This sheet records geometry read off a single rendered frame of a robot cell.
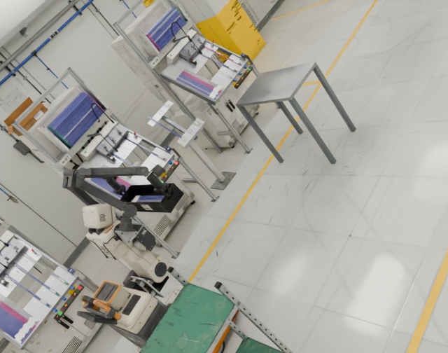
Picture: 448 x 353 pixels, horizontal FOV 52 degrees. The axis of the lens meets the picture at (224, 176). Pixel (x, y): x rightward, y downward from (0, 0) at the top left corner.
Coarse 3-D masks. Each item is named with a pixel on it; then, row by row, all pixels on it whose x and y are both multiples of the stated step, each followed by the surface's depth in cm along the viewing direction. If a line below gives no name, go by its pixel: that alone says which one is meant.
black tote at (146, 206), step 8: (144, 184) 341; (128, 192) 354; (136, 192) 359; (144, 192) 352; (152, 192) 344; (176, 192) 315; (128, 200) 354; (168, 200) 310; (176, 200) 314; (136, 208) 338; (144, 208) 330; (152, 208) 322; (160, 208) 314; (168, 208) 310
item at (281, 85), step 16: (304, 64) 399; (256, 80) 438; (272, 80) 416; (288, 80) 396; (304, 80) 383; (320, 80) 399; (256, 96) 413; (272, 96) 393; (288, 96) 375; (336, 96) 409; (288, 112) 466; (256, 128) 441; (352, 128) 425; (320, 144) 400; (336, 160) 413
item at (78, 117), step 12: (84, 96) 443; (72, 108) 436; (84, 108) 443; (96, 108) 450; (60, 120) 429; (72, 120) 436; (84, 120) 443; (60, 132) 429; (72, 132) 436; (84, 132) 443; (72, 144) 436
